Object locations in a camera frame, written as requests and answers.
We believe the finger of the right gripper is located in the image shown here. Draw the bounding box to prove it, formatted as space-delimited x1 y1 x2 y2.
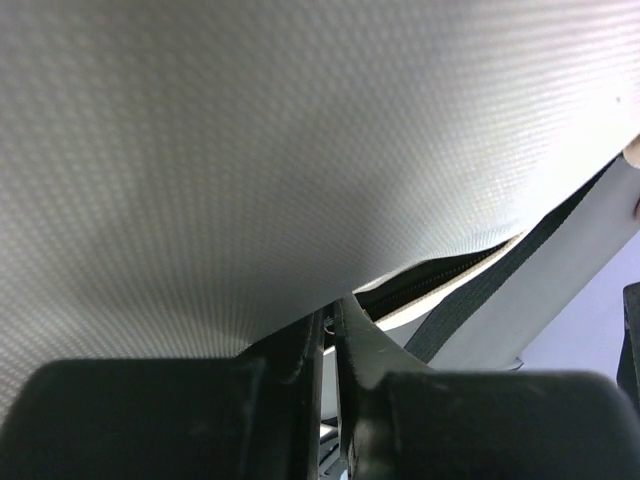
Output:
616 283 639 395

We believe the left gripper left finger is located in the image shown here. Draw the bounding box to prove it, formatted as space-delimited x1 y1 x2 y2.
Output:
1 314 324 479

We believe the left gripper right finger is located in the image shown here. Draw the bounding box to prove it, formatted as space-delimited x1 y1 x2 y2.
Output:
334 296 639 479

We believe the cream canvas backpack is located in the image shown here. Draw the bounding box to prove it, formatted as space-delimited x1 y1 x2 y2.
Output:
1 1 639 410

